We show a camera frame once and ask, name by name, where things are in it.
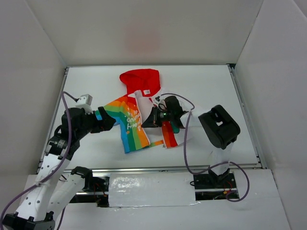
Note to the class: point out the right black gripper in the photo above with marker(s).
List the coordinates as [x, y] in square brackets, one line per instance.
[155, 117]

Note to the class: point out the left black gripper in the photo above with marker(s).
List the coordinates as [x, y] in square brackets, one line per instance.
[101, 120]

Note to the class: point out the rainbow hooded kids jacket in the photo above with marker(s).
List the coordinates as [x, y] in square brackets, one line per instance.
[133, 108]

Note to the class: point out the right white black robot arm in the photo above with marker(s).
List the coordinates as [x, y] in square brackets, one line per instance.
[221, 129]

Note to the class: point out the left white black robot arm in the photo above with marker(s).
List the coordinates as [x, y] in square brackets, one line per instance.
[43, 203]

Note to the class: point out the white foil-taped panel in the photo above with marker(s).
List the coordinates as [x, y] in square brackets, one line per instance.
[162, 189]

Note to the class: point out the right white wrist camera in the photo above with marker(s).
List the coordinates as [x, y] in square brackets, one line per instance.
[158, 100]

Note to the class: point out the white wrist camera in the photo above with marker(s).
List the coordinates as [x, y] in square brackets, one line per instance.
[84, 102]
[158, 100]

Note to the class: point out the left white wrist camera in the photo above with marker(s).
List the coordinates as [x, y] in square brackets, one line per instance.
[84, 102]

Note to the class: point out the aluminium table frame rail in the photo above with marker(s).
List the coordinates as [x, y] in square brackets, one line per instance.
[252, 134]

